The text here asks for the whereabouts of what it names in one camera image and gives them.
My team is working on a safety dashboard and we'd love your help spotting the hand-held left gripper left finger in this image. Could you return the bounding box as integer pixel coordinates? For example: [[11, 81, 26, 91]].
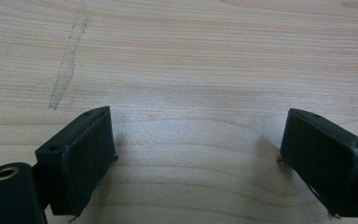
[[34, 105, 118, 218]]

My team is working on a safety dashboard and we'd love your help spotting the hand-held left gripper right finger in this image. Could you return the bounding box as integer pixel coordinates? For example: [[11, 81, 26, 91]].
[[279, 107, 358, 218]]

